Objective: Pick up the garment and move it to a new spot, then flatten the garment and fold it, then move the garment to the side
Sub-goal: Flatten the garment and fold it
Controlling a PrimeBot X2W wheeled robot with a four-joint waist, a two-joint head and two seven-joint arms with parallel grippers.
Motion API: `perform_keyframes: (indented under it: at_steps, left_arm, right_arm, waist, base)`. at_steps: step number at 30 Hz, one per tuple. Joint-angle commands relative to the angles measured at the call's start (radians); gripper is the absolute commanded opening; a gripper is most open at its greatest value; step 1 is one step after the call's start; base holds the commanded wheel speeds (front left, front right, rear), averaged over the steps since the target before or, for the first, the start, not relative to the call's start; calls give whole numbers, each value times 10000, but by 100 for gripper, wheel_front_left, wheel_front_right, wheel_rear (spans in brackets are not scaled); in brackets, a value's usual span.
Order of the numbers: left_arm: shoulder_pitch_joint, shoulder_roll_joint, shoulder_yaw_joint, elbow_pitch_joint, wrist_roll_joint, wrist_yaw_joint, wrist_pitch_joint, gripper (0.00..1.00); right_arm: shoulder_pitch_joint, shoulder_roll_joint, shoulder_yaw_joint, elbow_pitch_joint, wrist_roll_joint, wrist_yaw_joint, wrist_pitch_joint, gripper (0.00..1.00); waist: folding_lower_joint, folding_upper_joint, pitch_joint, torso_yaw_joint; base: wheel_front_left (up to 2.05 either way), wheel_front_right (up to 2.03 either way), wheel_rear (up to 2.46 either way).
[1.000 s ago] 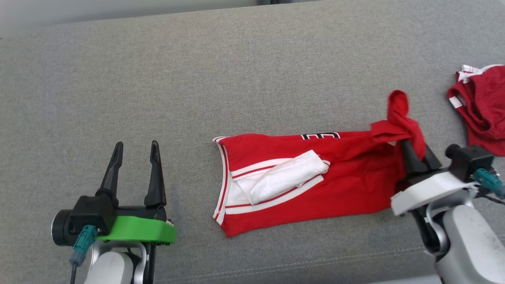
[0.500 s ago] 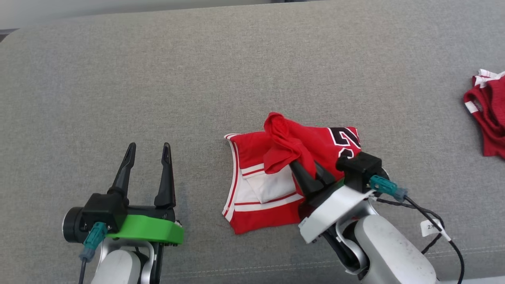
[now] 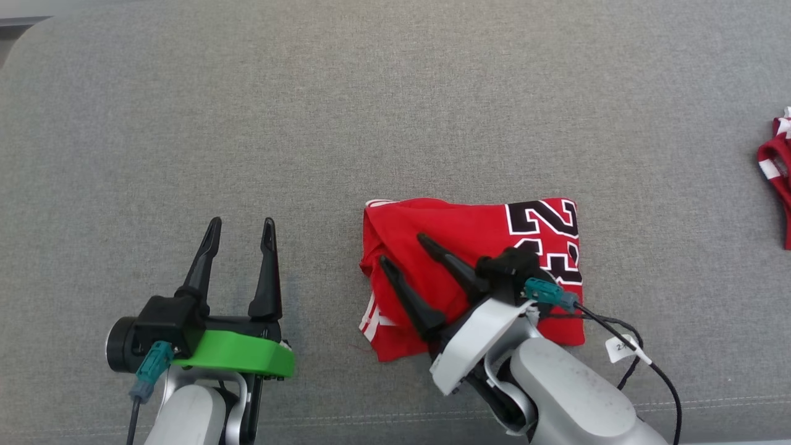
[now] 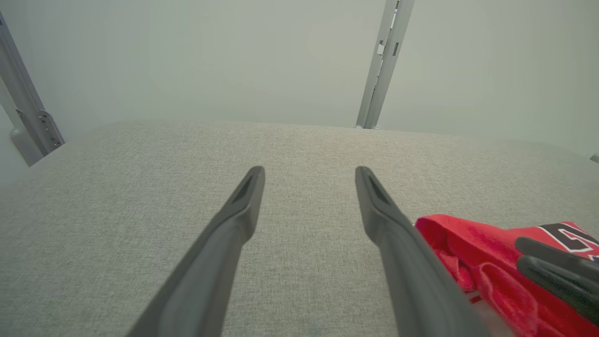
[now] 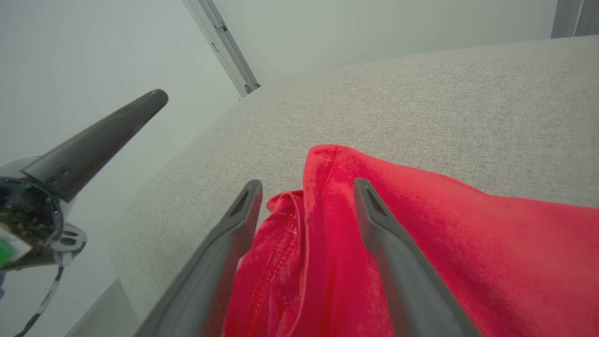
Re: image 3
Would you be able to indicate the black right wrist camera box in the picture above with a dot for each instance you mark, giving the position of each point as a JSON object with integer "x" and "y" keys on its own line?
{"x": 510, "y": 266}

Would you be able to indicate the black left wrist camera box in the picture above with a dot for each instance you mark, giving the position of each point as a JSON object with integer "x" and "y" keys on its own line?
{"x": 164, "y": 321}

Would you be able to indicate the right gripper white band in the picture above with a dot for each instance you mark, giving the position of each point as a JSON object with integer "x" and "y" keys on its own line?
{"x": 476, "y": 346}

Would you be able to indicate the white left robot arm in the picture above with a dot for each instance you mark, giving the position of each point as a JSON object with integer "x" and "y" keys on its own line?
{"x": 185, "y": 414}

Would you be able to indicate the red jersey with number 23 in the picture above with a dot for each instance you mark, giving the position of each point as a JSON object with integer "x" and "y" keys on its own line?
{"x": 469, "y": 222}

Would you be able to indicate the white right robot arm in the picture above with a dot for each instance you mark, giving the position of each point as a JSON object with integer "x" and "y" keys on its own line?
{"x": 575, "y": 395}

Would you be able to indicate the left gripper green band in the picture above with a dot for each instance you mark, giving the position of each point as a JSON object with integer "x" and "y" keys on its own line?
{"x": 241, "y": 355}

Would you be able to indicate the red fleece shorts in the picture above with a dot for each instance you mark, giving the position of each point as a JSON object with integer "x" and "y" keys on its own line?
{"x": 783, "y": 185}

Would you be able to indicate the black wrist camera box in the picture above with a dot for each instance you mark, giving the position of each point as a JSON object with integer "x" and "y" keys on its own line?
{"x": 510, "y": 266}
{"x": 164, "y": 321}

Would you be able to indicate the grey fabric sofa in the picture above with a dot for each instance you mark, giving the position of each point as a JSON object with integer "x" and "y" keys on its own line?
{"x": 371, "y": 111}

